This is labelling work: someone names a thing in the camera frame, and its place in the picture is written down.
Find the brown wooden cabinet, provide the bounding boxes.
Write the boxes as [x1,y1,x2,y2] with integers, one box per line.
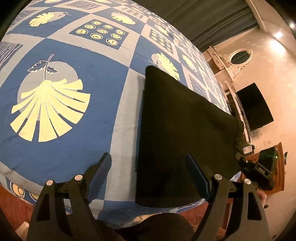
[245,142,286,193]

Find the white vanity with oval mirror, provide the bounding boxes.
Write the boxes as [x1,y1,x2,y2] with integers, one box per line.
[206,46,254,89]

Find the blue patterned bed sheet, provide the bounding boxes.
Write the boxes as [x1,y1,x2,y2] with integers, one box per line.
[0,0,234,229]

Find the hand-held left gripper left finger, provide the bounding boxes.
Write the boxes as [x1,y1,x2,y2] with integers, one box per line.
[27,152,113,241]

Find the dark green curtain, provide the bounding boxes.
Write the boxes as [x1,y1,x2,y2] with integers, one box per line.
[132,0,261,53]

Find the white television stand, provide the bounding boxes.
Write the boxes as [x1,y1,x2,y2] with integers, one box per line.
[223,81,251,149]

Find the black pants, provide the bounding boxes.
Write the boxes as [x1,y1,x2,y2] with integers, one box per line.
[135,65,245,208]

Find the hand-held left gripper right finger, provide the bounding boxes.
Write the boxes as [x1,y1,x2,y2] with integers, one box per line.
[184,152,270,241]

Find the black flat television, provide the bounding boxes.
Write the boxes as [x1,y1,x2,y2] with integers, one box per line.
[235,82,275,131]

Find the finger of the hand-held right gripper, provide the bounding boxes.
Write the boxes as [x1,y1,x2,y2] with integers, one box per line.
[235,152,249,166]

